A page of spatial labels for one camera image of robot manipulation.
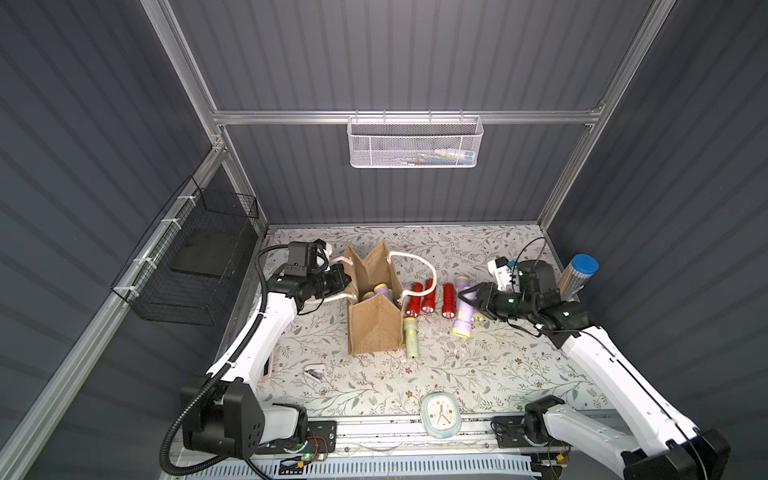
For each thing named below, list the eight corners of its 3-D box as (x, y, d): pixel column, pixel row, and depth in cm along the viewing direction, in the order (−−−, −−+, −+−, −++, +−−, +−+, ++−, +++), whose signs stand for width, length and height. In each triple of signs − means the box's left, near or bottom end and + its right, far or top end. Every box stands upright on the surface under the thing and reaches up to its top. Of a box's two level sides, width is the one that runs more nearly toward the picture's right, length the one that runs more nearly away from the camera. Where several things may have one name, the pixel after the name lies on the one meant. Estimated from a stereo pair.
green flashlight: (405, 359, 88) (405, 355, 85) (404, 322, 95) (404, 317, 93) (418, 359, 88) (419, 355, 85) (416, 322, 95) (416, 317, 93)
